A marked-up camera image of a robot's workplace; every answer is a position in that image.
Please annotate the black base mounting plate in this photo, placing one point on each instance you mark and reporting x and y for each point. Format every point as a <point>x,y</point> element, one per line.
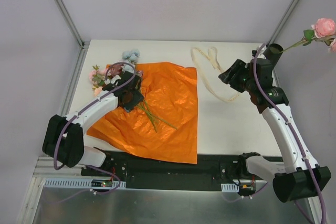
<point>210,172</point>

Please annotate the left aluminium frame post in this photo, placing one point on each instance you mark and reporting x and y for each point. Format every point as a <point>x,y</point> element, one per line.
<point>70,23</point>

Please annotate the white cable duct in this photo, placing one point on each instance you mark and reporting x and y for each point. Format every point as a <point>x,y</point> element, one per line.
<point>229,188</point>
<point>74,183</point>

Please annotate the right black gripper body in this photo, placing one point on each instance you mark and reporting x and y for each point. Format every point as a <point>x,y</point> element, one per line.
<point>233,74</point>

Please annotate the left white cable duct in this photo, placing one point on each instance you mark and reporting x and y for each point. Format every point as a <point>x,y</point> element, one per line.
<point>74,183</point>

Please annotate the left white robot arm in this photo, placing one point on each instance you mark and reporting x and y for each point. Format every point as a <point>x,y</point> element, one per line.
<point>64,136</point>

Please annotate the right white cable duct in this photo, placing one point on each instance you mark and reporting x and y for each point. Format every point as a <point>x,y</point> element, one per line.
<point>229,188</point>

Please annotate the dark cylindrical vase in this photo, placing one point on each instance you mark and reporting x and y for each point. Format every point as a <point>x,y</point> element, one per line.
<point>273,53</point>

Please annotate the cream printed ribbon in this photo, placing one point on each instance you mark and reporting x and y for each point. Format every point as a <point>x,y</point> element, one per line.
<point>208,69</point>

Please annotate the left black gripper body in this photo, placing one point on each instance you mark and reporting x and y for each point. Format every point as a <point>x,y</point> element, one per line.
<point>115,85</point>

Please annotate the orange paper flower wrapping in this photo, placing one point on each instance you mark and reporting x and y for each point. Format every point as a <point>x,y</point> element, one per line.
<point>164,126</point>

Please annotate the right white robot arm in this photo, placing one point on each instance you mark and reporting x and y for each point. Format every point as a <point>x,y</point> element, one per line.
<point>301,176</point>

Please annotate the artificial flower bunch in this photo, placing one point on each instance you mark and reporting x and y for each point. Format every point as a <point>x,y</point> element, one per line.
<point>109,78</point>

